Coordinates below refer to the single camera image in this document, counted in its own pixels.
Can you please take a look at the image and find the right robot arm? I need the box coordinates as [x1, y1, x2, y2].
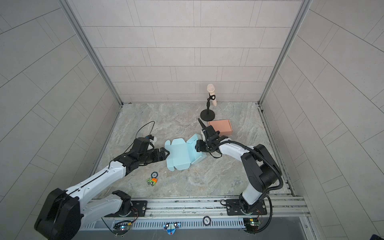
[195, 124, 284, 213]

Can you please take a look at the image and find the aluminium corner post right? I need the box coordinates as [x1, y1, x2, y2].
[258, 0, 312, 106]

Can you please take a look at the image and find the green circuit board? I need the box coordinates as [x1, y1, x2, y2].
[243, 218, 261, 233]
[113, 221, 133, 235]

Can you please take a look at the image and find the aluminium corner post left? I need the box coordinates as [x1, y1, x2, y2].
[58, 0, 124, 107]

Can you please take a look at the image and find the pink paper box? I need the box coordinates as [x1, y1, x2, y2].
[209, 120, 233, 136]

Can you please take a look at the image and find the blue sticker marker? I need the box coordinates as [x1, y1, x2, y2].
[163, 222, 181, 236]

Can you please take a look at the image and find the light blue cardboard box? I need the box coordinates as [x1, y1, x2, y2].
[165, 134, 207, 172]

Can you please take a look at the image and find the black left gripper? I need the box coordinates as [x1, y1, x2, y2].
[138, 147, 172, 165]

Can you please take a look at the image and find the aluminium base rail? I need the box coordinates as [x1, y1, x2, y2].
[81, 195, 310, 234]

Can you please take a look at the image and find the small colourful toy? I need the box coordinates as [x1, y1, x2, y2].
[147, 178, 158, 186]

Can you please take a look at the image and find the left green circuit board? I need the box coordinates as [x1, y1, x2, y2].
[113, 221, 133, 235]

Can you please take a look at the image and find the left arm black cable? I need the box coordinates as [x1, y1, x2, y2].
[124, 120, 156, 154]

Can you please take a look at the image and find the right green circuit board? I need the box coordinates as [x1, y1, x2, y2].
[243, 218, 261, 233]

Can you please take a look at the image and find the aluminium corner post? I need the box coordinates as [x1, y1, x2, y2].
[258, 0, 312, 106]
[58, 0, 124, 107]

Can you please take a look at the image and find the black corrugated cable conduit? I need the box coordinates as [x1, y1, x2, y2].
[197, 117, 284, 200]

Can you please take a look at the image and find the beige microphone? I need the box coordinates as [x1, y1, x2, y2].
[207, 84, 217, 107]

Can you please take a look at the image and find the round black white badge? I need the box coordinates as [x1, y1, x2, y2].
[203, 216, 212, 226]

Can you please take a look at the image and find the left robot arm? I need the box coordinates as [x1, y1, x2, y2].
[34, 135, 170, 240]

